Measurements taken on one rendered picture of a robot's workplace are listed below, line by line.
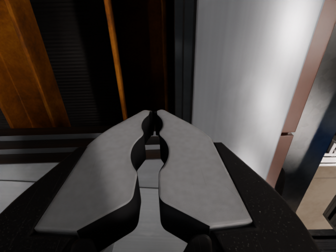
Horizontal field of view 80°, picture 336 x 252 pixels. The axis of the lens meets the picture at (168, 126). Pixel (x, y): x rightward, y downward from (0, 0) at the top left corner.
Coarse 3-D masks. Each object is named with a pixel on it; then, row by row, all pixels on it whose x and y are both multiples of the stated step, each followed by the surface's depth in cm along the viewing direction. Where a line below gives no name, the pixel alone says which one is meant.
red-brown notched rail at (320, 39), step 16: (320, 16) 18; (320, 32) 19; (320, 48) 20; (304, 64) 21; (304, 80) 21; (304, 96) 22; (288, 112) 23; (288, 128) 25; (288, 144) 26; (272, 160) 27; (272, 176) 29
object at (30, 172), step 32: (192, 0) 16; (192, 32) 17; (192, 64) 17; (192, 96) 18; (32, 128) 25; (64, 128) 25; (96, 128) 25; (0, 160) 22; (32, 160) 22; (160, 160) 22
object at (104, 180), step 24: (144, 120) 11; (96, 144) 9; (120, 144) 9; (144, 144) 10; (96, 168) 8; (120, 168) 8; (72, 192) 7; (96, 192) 7; (120, 192) 7; (48, 216) 6; (72, 216) 6; (96, 216) 6; (120, 216) 6; (96, 240) 6
